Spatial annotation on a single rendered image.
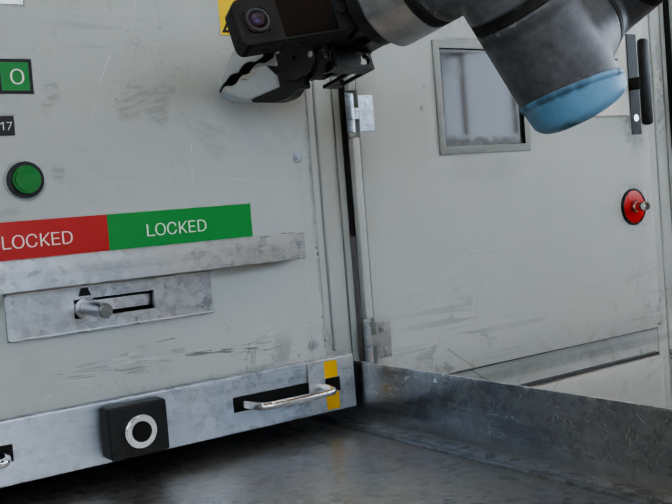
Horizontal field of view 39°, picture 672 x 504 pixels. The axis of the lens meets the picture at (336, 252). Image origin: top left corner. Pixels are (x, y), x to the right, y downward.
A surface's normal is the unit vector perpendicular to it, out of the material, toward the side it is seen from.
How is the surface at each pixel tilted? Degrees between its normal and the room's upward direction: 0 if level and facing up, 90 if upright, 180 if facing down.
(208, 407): 90
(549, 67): 114
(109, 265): 90
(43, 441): 90
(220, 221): 90
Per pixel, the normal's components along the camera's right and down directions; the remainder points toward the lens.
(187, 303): 0.57, 0.00
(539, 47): -0.12, 0.41
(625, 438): -0.82, 0.10
